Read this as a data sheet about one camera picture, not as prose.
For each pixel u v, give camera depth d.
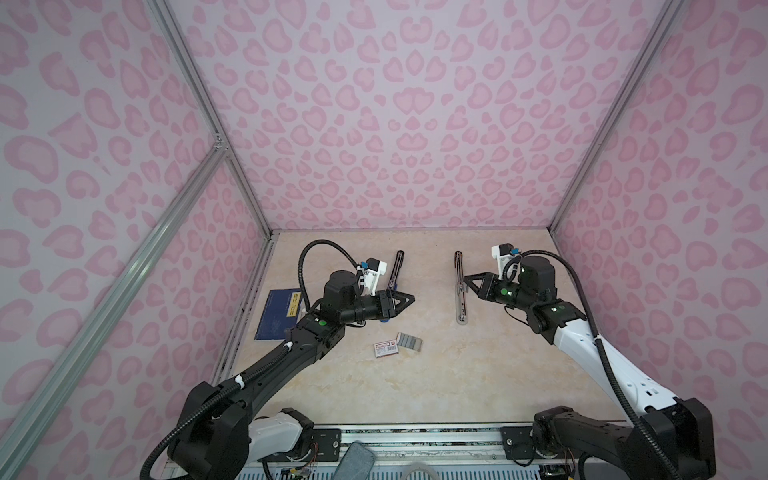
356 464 0.69
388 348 0.89
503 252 0.72
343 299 0.61
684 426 0.40
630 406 0.40
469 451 0.73
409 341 0.90
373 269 0.70
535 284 0.59
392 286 1.02
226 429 0.39
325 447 0.73
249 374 0.46
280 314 0.93
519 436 0.75
